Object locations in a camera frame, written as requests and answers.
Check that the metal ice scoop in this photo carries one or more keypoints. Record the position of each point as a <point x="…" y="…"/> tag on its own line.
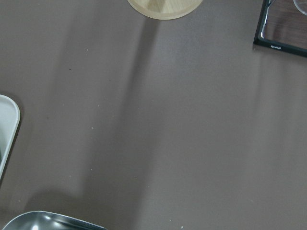
<point x="43" y="220"/>

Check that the wooden mug tree stand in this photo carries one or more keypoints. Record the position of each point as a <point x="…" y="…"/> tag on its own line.
<point x="165" y="9"/>

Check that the cream serving tray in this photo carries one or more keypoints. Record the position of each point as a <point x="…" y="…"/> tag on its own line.
<point x="9" y="121"/>

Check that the black framed glass tray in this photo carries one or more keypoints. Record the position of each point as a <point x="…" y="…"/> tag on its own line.
<point x="282" y="27"/>

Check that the wine glass upper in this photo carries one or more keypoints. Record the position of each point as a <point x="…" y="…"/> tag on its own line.
<point x="301" y="5"/>

